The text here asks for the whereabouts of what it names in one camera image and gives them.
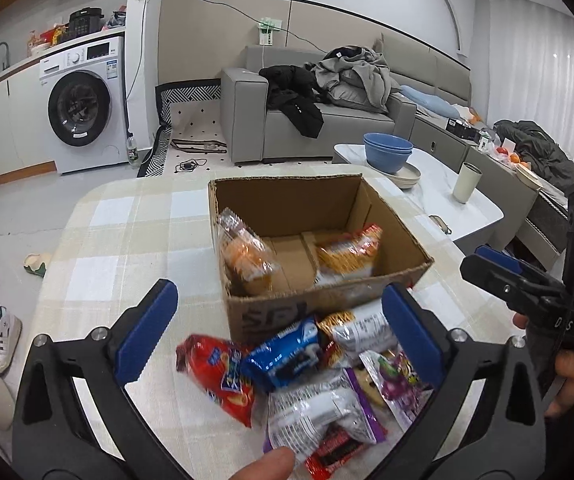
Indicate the blue cookie packet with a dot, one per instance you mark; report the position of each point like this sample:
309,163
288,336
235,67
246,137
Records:
282,355

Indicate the silver purple-edged packet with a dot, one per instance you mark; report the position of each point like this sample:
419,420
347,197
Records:
312,410

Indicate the grey clothes pile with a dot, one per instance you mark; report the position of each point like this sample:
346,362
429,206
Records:
362,80

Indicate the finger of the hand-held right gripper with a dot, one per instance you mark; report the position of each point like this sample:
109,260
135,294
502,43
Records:
487,275
497,256

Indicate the orange bread packet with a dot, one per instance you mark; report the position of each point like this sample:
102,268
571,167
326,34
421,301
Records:
247,260

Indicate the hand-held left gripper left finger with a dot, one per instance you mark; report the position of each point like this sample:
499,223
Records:
149,330

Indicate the gold silver snack packet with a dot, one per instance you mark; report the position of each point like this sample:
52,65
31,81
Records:
362,330

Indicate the yellow red stick snack packet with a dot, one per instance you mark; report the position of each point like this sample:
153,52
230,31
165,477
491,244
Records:
347,255

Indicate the person's right hand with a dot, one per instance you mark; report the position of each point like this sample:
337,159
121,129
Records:
572,380

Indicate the white washing machine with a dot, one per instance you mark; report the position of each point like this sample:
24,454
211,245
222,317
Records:
102,125

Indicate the black jacket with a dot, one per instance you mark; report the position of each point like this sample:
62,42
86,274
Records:
297,105

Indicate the beige plate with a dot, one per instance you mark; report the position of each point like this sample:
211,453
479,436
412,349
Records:
527,174
409,176

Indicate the red yellow snack bag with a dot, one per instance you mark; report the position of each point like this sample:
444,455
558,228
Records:
52,35

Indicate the beige checked tablecloth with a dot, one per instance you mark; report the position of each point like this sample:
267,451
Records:
117,260

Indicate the black white patterned mat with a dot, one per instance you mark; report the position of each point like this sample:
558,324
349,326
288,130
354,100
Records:
192,120

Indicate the brown cardboard box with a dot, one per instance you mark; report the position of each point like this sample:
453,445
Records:
287,210

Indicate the dark red chocolate packet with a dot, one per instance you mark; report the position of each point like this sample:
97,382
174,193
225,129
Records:
334,452

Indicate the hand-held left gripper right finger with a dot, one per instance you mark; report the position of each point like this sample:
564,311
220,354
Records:
409,335

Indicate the orange fruit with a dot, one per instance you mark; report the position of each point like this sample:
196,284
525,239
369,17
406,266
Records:
516,158

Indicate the white marble coffee table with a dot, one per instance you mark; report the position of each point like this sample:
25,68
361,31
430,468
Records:
432,195

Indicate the white curtain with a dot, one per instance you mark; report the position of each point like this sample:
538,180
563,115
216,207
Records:
537,60

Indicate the white sneaker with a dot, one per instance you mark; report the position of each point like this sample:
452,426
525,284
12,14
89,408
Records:
7,335

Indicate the plastic bottle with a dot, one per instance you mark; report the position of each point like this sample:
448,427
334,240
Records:
133,152

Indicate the black pressure cooker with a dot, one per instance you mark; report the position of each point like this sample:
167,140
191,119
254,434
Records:
86,22

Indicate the cream cup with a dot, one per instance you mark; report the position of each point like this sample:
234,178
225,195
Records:
464,185

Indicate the green white wall charger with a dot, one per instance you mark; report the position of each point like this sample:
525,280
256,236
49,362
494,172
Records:
269,30

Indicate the light blue pillow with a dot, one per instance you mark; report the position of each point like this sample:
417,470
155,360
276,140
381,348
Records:
427,102

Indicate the person's left hand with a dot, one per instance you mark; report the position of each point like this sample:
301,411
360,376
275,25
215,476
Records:
267,465

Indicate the purple grape candy packet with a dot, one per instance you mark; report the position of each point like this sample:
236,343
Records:
397,385

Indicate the blue bowl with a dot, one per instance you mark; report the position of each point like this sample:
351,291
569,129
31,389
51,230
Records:
387,142
387,162

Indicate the black box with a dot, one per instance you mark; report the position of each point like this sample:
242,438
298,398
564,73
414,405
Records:
462,130

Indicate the dark green jacket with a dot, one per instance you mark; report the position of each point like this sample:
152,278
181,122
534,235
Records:
542,150

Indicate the red chip packet blue label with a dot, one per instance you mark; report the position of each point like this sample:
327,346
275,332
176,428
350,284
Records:
212,370

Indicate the green slipper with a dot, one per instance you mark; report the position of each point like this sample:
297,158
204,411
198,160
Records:
34,262

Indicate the grey low cabinet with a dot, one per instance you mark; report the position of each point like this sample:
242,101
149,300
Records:
497,180

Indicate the grey faucet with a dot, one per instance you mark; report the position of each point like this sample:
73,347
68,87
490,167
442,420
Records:
8,57

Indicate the grey sofa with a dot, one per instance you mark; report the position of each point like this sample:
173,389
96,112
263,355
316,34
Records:
347,130

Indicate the metal clip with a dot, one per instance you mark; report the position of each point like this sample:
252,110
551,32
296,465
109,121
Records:
441,223

